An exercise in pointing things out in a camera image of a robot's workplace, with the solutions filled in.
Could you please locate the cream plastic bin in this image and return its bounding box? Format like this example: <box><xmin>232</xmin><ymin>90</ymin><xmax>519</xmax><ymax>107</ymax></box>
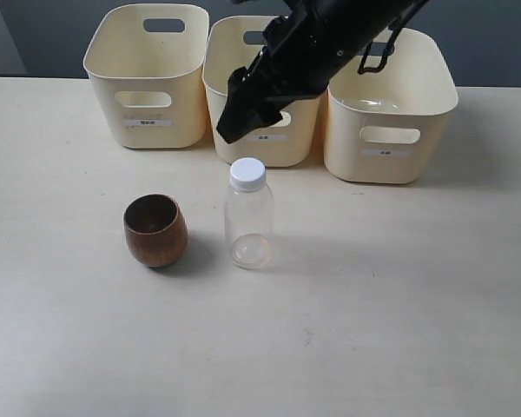
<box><xmin>83</xmin><ymin>3</ymin><xmax>209</xmax><ymax>149</ymax></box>
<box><xmin>324</xmin><ymin>29</ymin><xmax>458</xmax><ymax>184</ymax></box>
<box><xmin>202</xmin><ymin>16</ymin><xmax>320</xmax><ymax>168</ymax></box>

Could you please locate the brown wooden cup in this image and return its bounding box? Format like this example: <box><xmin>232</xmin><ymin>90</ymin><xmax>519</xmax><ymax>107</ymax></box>
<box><xmin>123</xmin><ymin>194</ymin><xmax>188</xmax><ymax>268</ymax></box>

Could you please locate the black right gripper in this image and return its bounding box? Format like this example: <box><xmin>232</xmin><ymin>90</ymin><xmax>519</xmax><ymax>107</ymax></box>
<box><xmin>216</xmin><ymin>12</ymin><xmax>329</xmax><ymax>143</ymax></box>

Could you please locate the clear plastic bottle white cap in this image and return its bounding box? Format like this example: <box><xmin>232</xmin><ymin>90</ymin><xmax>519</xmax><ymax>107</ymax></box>
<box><xmin>224</xmin><ymin>157</ymin><xmax>274</xmax><ymax>270</ymax></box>

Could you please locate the right cream plastic bin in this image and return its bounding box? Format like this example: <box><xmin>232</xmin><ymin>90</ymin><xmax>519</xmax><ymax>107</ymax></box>
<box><xmin>324</xmin><ymin>29</ymin><xmax>458</xmax><ymax>184</ymax></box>

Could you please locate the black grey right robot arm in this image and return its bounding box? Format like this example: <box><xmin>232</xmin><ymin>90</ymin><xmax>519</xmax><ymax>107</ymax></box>
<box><xmin>216</xmin><ymin>0</ymin><xmax>425</xmax><ymax>144</ymax></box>

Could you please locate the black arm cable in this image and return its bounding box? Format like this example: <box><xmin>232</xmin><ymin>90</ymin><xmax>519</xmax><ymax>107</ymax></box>
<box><xmin>357</xmin><ymin>15</ymin><xmax>399</xmax><ymax>74</ymax></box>

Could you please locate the left cream plastic bin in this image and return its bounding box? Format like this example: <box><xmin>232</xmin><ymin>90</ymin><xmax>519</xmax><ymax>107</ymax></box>
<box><xmin>83</xmin><ymin>3</ymin><xmax>209</xmax><ymax>149</ymax></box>

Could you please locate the middle cream plastic bin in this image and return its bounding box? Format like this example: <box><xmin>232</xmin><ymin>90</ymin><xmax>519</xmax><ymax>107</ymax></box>
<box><xmin>202</xmin><ymin>16</ymin><xmax>320</xmax><ymax>168</ymax></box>

